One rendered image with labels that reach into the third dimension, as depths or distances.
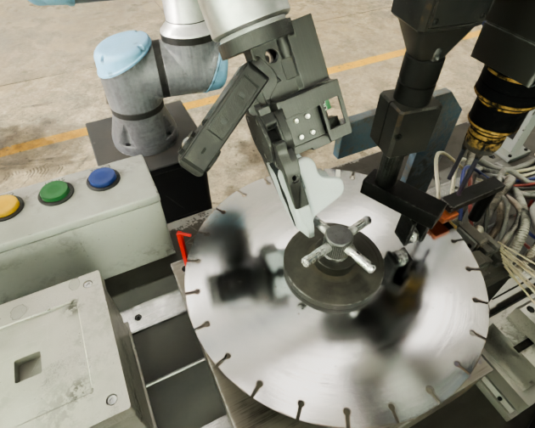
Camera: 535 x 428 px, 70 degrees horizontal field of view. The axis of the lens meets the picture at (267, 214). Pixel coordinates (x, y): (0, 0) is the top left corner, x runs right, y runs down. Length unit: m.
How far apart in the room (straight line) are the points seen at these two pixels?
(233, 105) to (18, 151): 2.18
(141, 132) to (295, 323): 0.62
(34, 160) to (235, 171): 1.07
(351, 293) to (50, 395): 0.32
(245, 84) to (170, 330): 0.40
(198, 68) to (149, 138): 0.19
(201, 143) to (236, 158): 1.71
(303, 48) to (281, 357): 0.29
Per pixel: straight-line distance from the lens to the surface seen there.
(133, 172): 0.65
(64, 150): 2.37
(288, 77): 0.38
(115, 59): 0.83
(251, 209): 0.49
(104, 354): 0.47
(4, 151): 2.53
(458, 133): 1.07
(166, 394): 0.59
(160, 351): 0.62
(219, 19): 0.36
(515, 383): 0.61
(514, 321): 0.58
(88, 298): 0.51
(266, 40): 0.35
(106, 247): 0.66
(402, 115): 0.35
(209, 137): 0.36
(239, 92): 0.36
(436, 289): 0.46
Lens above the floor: 1.31
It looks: 48 degrees down
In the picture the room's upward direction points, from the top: straight up
